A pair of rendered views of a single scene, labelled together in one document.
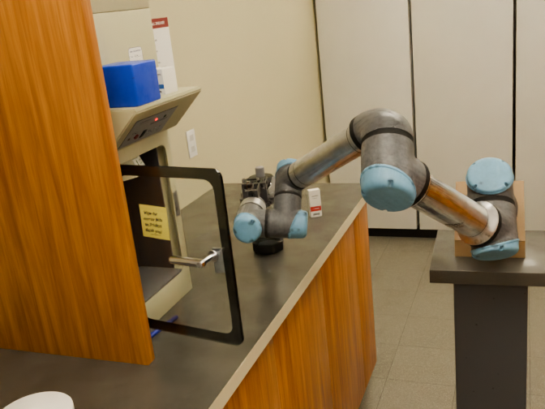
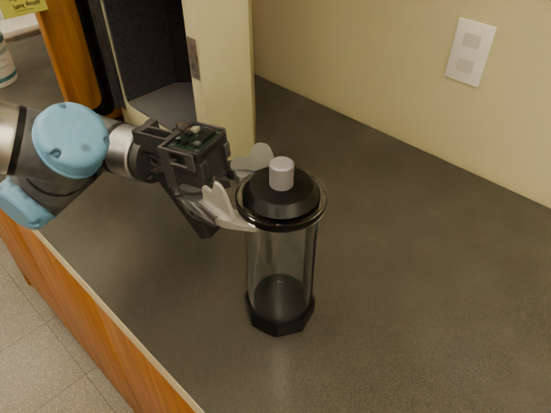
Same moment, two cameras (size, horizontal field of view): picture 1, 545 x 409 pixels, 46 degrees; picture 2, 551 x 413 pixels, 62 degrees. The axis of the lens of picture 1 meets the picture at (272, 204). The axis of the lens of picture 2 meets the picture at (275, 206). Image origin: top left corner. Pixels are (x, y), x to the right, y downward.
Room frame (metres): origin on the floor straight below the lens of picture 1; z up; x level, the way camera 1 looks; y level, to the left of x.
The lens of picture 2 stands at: (2.09, -0.36, 1.52)
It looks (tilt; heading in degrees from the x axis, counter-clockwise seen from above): 42 degrees down; 112
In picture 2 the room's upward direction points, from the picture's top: straight up
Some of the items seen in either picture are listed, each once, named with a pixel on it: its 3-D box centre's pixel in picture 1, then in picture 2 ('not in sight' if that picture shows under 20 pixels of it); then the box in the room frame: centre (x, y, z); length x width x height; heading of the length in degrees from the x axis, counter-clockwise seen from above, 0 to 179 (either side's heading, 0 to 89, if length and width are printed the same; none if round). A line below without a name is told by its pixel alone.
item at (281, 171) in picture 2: (260, 177); (281, 185); (1.94, 0.03, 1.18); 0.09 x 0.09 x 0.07
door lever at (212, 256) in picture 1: (192, 258); not in sight; (1.27, 0.18, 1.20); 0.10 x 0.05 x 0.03; 58
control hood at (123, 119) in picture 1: (153, 118); not in sight; (1.54, 0.26, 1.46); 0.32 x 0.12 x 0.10; 158
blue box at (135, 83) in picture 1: (127, 83); not in sight; (1.46, 0.29, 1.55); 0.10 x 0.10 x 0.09; 68
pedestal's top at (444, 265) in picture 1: (490, 255); not in sight; (1.75, -0.62, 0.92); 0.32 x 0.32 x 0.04; 70
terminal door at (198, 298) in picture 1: (174, 254); (10, 39); (1.33, 0.22, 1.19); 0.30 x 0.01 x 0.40; 58
